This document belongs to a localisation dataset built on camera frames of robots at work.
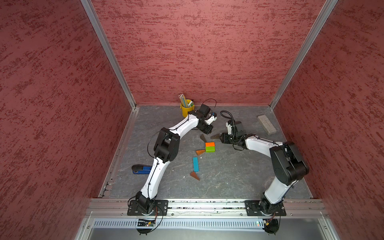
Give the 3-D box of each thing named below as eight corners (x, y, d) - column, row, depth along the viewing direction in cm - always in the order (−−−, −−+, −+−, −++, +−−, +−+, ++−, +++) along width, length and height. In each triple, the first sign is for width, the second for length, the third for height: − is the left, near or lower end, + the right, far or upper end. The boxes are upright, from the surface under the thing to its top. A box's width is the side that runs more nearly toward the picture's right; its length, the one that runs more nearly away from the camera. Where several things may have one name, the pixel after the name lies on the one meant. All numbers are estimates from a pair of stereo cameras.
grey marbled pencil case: (267, 135, 106) (269, 132, 103) (256, 118, 116) (257, 115, 113) (275, 133, 107) (277, 130, 104) (263, 117, 117) (265, 114, 114)
